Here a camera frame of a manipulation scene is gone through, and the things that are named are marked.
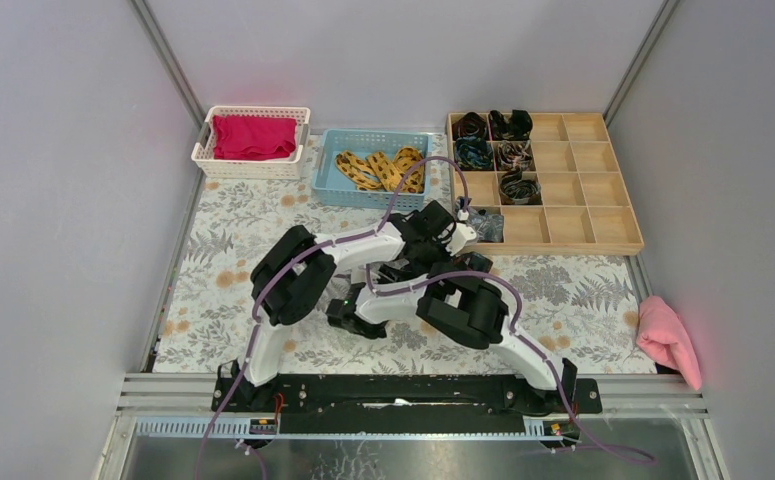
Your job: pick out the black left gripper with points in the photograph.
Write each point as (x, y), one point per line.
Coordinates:
(441, 221)

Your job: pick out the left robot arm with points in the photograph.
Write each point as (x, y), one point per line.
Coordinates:
(290, 279)

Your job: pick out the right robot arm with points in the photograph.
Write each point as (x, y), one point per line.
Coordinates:
(463, 301)

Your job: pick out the grey leaf pattern tie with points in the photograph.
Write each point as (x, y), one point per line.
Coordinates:
(488, 225)

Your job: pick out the yellow insect pattern tie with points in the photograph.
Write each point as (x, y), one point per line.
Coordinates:
(378, 172)

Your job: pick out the light blue plastic basket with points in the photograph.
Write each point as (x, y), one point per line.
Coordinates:
(334, 188)

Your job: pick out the blue floral rolled tie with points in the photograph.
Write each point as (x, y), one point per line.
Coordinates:
(473, 154)

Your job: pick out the dark grey rolled tie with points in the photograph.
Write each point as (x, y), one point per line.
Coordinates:
(518, 188)

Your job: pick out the brown paisley rolled tie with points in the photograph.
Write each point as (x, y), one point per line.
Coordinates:
(514, 155)

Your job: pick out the dark red rolled tie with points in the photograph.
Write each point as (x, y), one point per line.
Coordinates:
(470, 125)

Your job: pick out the wooden compartment organizer tray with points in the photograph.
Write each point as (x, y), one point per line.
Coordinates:
(585, 210)

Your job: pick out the black floral rolled tie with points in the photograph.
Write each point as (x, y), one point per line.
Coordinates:
(515, 127)

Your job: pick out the white plastic basket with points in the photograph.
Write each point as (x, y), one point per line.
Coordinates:
(287, 168)

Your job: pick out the magenta cloth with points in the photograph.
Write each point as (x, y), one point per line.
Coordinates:
(251, 138)

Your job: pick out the pink cloth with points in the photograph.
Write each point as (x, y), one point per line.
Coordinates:
(664, 339)

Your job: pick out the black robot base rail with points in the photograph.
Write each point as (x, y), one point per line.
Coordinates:
(391, 404)

